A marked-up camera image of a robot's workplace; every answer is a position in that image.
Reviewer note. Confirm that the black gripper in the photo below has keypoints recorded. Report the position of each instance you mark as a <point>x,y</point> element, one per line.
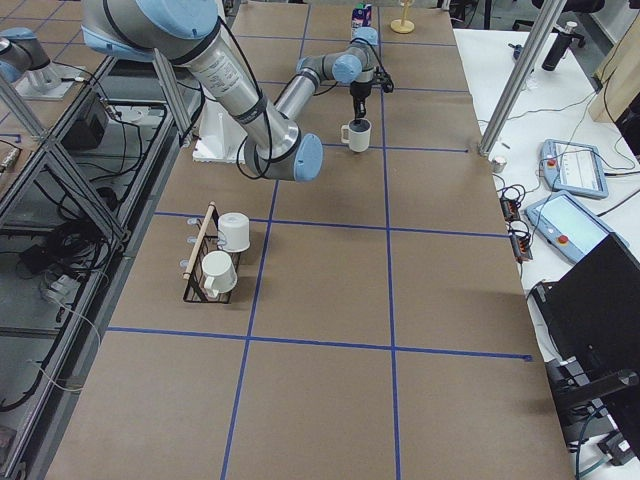
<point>359,91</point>

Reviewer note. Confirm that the white mug grey inside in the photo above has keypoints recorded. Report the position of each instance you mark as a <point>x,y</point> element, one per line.
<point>356,135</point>

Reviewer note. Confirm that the blue white milk carton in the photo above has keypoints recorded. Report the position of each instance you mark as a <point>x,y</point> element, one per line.
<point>361,21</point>

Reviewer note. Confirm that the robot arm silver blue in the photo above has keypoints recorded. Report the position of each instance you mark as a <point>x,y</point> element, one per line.
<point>21,52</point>
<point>188,34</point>

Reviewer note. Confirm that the wooden cup tree stand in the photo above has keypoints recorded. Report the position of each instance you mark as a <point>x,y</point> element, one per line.
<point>403,25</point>

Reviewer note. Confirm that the small metal cylinder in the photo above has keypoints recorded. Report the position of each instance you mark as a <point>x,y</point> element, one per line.
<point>498,164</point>

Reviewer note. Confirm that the white mug on rack right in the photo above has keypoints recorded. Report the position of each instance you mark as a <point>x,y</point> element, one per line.
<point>234,232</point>

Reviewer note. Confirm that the white mug on rack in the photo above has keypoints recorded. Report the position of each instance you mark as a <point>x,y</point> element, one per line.
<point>220,275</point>
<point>234,232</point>

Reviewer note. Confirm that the black bottle on desk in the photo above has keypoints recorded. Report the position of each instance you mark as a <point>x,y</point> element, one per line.
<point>559,47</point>

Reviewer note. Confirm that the black power strip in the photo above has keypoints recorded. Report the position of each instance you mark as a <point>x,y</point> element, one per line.
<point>518,231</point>

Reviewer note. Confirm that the white mug on rack left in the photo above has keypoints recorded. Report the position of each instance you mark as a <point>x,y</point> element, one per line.
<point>220,275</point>

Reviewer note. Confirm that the teach pendant far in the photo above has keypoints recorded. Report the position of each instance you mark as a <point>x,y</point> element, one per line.
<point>573,167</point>

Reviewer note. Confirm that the teach pendant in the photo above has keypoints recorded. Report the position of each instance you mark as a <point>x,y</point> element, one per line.
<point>564,224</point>
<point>573,167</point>

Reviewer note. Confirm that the teach pendant near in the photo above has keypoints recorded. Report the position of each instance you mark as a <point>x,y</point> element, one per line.
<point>564,224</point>

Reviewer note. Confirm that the black laptop monitor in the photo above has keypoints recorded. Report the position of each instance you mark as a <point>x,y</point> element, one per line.
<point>592,312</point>

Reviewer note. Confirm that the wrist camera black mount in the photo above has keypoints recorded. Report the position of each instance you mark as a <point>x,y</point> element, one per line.
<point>384,80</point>

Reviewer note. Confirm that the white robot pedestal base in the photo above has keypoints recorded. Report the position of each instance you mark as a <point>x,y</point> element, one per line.
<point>220,136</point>

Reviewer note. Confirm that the black wire mug rack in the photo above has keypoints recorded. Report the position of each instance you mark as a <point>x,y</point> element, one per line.
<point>203,243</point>

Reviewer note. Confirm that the aluminium frame post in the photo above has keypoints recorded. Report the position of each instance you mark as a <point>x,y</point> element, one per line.
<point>547,17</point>

